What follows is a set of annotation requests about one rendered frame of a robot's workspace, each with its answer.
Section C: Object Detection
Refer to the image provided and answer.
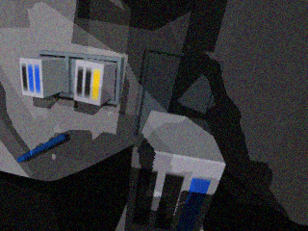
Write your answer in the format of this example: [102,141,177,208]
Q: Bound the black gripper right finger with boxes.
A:
[203,168,308,231]

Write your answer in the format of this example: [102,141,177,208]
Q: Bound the grey flat panel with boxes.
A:
[254,88,308,226]

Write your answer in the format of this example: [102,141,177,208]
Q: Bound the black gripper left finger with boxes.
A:
[0,144,135,231]

